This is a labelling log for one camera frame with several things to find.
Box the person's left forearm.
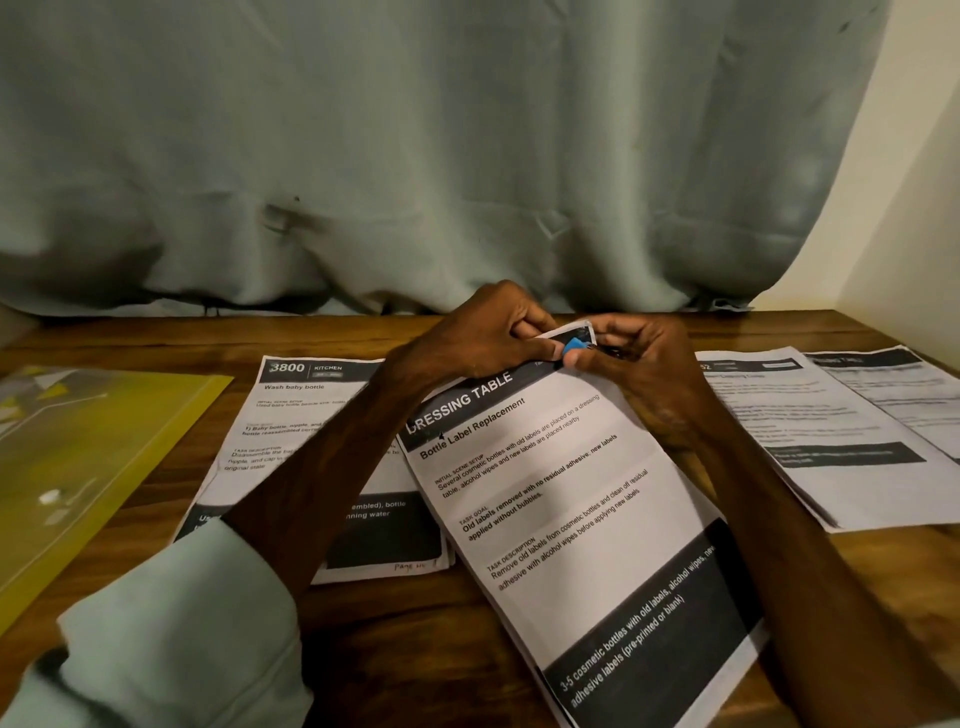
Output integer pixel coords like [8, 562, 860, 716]
[0, 367, 437, 728]

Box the pale green curtain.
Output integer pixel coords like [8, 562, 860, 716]
[0, 0, 894, 317]

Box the yellow patterned folder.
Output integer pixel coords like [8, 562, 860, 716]
[0, 364, 234, 635]

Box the person's right forearm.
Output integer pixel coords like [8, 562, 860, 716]
[675, 427, 960, 728]

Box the person's left hand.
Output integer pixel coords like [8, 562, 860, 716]
[382, 282, 564, 399]

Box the person's right hand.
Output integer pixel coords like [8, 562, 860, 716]
[562, 312, 722, 452]

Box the wash baby bottle paper stack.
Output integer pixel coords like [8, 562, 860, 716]
[172, 354, 456, 587]

